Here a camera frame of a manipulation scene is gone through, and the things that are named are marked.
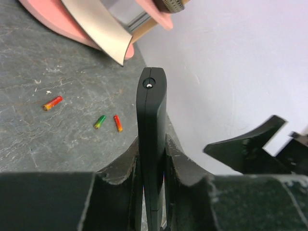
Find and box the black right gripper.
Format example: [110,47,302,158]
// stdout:
[204,115,308,175]

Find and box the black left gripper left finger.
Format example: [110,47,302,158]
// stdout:
[0,141,142,231]

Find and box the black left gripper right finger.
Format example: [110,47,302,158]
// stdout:
[165,135,308,231]

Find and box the red yellow battery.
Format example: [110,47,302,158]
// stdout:
[114,115,123,132]

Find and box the green yellow battery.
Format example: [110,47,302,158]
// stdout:
[93,115,106,129]

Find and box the black remote control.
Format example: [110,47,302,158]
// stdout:
[136,67,167,231]

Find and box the orange yellow battery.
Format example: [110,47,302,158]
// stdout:
[42,96,63,111]

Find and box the dark patterned bowl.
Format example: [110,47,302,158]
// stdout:
[153,0,185,13]

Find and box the white square plate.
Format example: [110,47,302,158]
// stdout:
[62,0,132,65]

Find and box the pink three-tier shelf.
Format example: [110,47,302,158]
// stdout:
[20,0,173,65]

